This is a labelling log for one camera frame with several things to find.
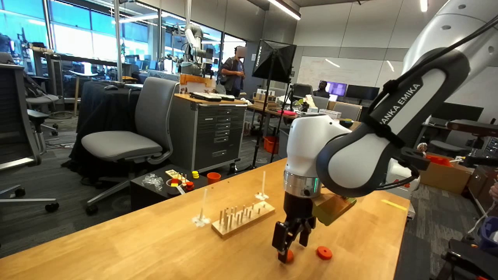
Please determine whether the black softbox light on stand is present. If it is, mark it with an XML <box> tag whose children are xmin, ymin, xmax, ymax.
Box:
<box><xmin>251</xmin><ymin>38</ymin><xmax>300</xmax><ymax>169</ymax></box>

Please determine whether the tan wrist camera mount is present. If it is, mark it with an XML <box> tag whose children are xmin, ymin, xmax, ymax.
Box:
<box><xmin>314</xmin><ymin>188</ymin><xmax>359</xmax><ymax>227</ymax></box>

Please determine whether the grey office chair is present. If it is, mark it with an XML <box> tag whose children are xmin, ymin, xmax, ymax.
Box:
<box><xmin>80</xmin><ymin>76</ymin><xmax>181</xmax><ymax>216</ymax></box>

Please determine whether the monitor with purple screen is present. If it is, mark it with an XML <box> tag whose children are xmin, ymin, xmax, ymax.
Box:
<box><xmin>317</xmin><ymin>79</ymin><xmax>351</xmax><ymax>99</ymax></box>

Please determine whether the small clear glass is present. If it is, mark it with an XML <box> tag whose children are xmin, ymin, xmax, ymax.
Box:
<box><xmin>192</xmin><ymin>186</ymin><xmax>212</xmax><ymax>228</ymax></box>

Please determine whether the clear plastic peg stand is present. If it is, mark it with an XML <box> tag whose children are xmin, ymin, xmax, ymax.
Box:
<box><xmin>254</xmin><ymin>169</ymin><xmax>272</xmax><ymax>202</ymax></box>

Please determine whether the black office chair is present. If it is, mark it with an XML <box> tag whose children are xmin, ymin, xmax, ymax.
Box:
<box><xmin>0</xmin><ymin>51</ymin><xmax>61</xmax><ymax>214</ymax></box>

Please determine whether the standing person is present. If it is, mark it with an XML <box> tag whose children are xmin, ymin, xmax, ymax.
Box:
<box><xmin>220</xmin><ymin>45</ymin><xmax>247</xmax><ymax>99</ymax></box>

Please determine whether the white papers stack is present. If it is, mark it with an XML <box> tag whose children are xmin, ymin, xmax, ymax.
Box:
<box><xmin>189</xmin><ymin>90</ymin><xmax>239</xmax><ymax>102</ymax></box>

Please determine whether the wooden platform with pegs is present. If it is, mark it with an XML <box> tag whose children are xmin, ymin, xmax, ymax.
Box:
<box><xmin>211</xmin><ymin>200</ymin><xmax>278</xmax><ymax>239</ymax></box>

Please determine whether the white ABB robot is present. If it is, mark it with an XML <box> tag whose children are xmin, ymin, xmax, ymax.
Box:
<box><xmin>387</xmin><ymin>157</ymin><xmax>418</xmax><ymax>200</ymax></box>

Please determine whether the yellow tape strip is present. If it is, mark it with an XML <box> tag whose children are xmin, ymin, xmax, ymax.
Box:
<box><xmin>380</xmin><ymin>197</ymin><xmax>412</xmax><ymax>213</ymax></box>

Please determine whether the blue bin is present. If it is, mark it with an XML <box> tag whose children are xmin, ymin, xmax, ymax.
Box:
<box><xmin>480</xmin><ymin>216</ymin><xmax>498</xmax><ymax>255</ymax></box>

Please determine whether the orange item on box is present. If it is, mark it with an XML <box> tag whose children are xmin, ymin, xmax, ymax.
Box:
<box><xmin>426</xmin><ymin>152</ymin><xmax>455</xmax><ymax>167</ymax></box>

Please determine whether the low black table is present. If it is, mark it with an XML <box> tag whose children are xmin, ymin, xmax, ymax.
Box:
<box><xmin>130</xmin><ymin>164</ymin><xmax>240</xmax><ymax>208</ymax></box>

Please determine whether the orange bucket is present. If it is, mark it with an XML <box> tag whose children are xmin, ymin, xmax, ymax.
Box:
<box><xmin>262</xmin><ymin>135</ymin><xmax>281</xmax><ymax>155</ymax></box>

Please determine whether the long ceiling light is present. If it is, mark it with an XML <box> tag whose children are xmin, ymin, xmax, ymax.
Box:
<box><xmin>267</xmin><ymin>0</ymin><xmax>303</xmax><ymax>21</ymax></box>

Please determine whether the grey drawer cabinet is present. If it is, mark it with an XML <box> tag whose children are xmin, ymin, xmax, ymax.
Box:
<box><xmin>170</xmin><ymin>91</ymin><xmax>250</xmax><ymax>175</ymax></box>

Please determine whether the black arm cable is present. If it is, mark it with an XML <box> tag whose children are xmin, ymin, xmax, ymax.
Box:
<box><xmin>363</xmin><ymin>13</ymin><xmax>498</xmax><ymax>152</ymax></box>

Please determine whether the long wooden desk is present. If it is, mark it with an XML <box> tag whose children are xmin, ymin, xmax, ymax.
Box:
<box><xmin>248</xmin><ymin>99</ymin><xmax>300</xmax><ymax>121</ymax></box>

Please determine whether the grey background chair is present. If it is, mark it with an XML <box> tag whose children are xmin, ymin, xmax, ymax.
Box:
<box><xmin>23</xmin><ymin>76</ymin><xmax>61</xmax><ymax>138</ymax></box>

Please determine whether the orange hoop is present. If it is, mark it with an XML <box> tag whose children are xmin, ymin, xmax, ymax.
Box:
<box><xmin>278</xmin><ymin>247</ymin><xmax>296</xmax><ymax>264</ymax></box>
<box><xmin>315</xmin><ymin>244</ymin><xmax>335</xmax><ymax>261</ymax></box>

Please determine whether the table under black cloth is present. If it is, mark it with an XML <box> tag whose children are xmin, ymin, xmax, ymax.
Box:
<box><xmin>61</xmin><ymin>79</ymin><xmax>142</xmax><ymax>180</ymax></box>

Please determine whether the wide black monitor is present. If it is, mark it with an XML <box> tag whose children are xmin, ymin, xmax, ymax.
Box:
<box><xmin>433</xmin><ymin>101</ymin><xmax>486</xmax><ymax>122</ymax></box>

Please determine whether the tan wooden strip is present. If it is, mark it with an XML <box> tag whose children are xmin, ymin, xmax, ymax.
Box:
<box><xmin>164</xmin><ymin>167</ymin><xmax>192</xmax><ymax>183</ymax></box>

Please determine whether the cardboard box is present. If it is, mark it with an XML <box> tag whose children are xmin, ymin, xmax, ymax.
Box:
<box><xmin>419</xmin><ymin>160</ymin><xmax>475</xmax><ymax>195</ymax></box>

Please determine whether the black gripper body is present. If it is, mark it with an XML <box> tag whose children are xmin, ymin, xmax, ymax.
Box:
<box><xmin>284</xmin><ymin>191</ymin><xmax>318</xmax><ymax>223</ymax></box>

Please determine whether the wooden crate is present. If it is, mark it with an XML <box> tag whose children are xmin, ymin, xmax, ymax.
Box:
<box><xmin>178</xmin><ymin>73</ymin><xmax>217</xmax><ymax>94</ymax></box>

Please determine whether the clear plastic bag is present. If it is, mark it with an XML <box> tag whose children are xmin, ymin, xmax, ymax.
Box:
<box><xmin>142</xmin><ymin>172</ymin><xmax>166</xmax><ymax>191</ymax></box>

